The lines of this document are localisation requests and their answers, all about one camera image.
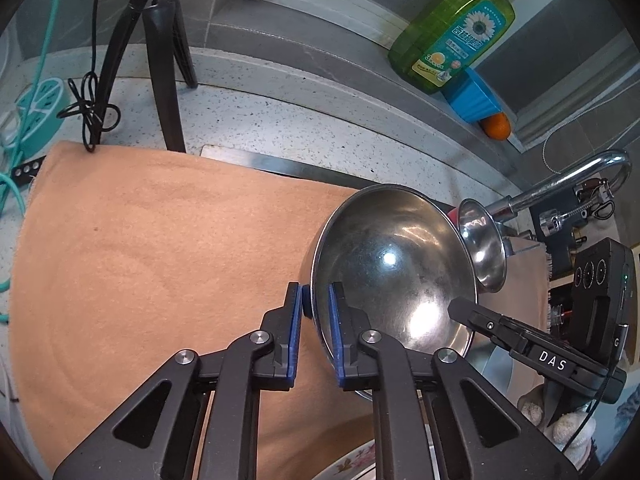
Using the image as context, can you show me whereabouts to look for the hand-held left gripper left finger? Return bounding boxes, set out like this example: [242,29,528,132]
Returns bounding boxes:
[52,282,306,480]

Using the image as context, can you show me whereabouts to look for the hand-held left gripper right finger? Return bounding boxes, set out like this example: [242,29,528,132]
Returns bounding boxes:
[327,282,583,480]

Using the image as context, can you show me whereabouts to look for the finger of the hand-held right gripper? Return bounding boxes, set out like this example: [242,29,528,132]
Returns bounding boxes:
[448,297,531,358]

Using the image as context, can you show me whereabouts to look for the red steel bowl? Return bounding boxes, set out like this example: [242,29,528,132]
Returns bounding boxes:
[450,197,508,293]

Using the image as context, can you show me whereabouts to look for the large steel bowl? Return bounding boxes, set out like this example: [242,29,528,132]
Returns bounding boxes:
[311,183,478,401]

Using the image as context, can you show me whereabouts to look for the large floral plate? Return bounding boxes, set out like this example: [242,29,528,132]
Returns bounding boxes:
[315,440,378,480]

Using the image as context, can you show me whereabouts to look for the person's right hand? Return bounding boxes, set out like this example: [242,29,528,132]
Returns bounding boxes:
[517,385,598,456]

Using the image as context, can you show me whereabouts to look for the black knife block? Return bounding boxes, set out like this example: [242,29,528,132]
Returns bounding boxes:
[537,220,601,281]

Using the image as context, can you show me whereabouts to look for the scissors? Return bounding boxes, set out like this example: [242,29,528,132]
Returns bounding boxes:
[575,180,616,221]

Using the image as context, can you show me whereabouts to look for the chrome faucet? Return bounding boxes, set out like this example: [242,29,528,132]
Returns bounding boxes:
[485,150,633,256]

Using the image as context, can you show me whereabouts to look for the tan cloth mat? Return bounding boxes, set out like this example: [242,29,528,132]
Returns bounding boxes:
[7,140,551,473]

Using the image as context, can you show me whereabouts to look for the orange fruit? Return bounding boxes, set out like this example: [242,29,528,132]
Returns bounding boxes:
[481,113,511,141]

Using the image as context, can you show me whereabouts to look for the blue ribbed cup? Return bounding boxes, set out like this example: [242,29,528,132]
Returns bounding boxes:
[445,67,503,123]

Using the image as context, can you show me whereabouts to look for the green dish soap bottle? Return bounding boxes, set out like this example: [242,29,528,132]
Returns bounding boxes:
[387,0,538,93]

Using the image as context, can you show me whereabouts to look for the black tripod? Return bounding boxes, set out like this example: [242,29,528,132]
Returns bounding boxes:
[95,0,198,153]

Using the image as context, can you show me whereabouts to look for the teal round power strip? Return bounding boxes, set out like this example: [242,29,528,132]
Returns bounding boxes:
[15,77,68,156]

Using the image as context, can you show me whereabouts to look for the bead chain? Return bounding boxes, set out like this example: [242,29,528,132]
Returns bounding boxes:
[542,87,640,171]

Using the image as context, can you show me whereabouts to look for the black cable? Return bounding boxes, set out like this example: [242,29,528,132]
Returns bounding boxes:
[57,0,121,153]

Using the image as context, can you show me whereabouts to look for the green hose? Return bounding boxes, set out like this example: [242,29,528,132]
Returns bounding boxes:
[0,0,66,323]

